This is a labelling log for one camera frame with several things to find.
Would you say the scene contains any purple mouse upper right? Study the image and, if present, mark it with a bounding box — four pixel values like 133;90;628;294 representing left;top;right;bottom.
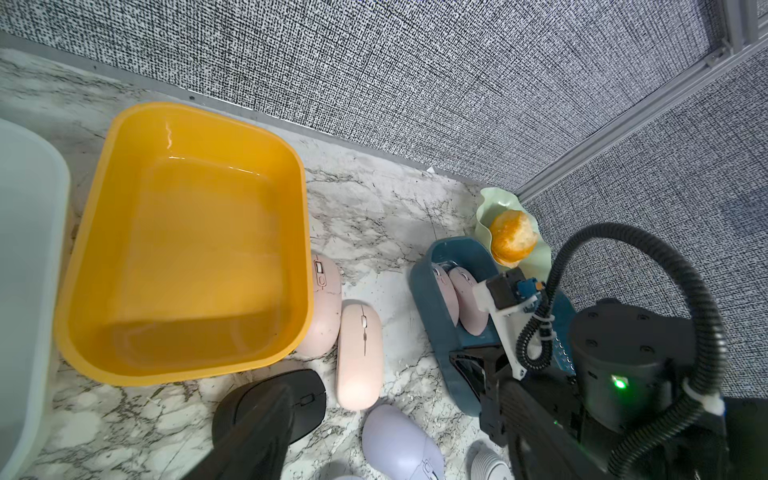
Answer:
362;404;445;479

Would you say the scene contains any teal storage box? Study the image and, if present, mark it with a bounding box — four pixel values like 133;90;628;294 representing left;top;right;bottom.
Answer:
409;237;545;417

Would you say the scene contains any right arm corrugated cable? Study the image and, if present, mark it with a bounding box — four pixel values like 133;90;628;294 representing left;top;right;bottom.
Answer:
515;222;728;480

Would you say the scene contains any pink mouse with scroll wheel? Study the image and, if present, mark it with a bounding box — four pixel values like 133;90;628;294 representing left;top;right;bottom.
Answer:
449;266;488;336

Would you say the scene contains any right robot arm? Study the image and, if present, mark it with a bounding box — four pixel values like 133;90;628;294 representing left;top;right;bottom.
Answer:
451;299;767;479

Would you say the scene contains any yellow storage box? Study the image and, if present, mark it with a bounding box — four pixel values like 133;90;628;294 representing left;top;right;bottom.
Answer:
54;102;313;386

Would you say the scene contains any black mouse near yellow box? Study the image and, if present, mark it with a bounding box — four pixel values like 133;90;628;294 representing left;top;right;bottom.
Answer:
212;369;327;446

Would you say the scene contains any round bread bun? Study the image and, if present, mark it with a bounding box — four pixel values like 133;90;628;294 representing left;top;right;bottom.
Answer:
489;210;538;268

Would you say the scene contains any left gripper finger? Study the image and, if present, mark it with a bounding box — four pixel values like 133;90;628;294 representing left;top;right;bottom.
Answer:
184;386;294;479

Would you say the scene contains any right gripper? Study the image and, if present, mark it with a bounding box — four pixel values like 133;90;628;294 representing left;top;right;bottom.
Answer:
450;347;582;456

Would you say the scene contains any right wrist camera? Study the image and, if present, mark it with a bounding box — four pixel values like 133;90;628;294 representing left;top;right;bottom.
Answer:
472;268;541;380

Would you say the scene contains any white storage box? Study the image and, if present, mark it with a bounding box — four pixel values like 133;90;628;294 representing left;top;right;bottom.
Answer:
1;120;71;479

